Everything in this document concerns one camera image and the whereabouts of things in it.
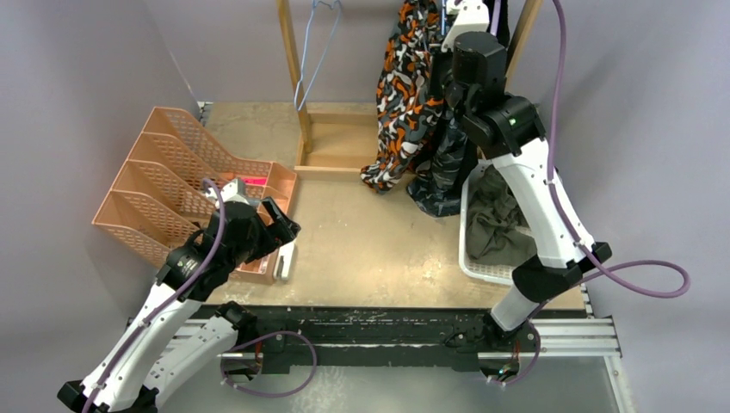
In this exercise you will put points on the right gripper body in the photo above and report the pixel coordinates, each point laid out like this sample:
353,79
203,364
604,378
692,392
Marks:
448,45

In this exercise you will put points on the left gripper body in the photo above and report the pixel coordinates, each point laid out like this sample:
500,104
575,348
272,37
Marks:
264,239

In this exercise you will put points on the white stapler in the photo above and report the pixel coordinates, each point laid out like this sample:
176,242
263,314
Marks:
284,262

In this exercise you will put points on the orange camouflage shorts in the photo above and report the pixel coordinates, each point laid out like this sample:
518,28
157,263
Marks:
406,110

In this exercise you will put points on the peach plastic file organizer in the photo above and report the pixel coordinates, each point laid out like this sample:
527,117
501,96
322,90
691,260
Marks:
158,198

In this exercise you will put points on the blue wire hanger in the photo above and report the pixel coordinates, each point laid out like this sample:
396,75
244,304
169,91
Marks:
309,66

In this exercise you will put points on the olive green shorts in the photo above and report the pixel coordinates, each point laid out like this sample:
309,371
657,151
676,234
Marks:
493,221

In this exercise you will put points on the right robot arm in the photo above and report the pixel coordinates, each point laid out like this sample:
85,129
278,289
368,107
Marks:
510,130

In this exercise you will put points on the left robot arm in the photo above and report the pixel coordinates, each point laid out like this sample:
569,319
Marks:
140,372

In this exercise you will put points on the purple hanger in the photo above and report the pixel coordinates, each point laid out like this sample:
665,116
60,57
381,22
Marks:
496,13

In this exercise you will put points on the grey camouflage shorts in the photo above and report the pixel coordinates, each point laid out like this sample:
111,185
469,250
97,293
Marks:
441,172

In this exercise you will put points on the black garment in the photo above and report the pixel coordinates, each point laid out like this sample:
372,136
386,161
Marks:
503,35

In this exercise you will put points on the pink highlighter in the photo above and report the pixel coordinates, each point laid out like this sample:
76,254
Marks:
255,181

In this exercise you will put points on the wooden clothes rack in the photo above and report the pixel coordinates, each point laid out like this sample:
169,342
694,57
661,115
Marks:
334,143

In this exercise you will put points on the white plastic basket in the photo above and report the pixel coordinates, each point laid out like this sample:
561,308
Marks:
495,274

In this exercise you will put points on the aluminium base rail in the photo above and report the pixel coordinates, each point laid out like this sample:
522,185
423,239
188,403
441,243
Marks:
301,336

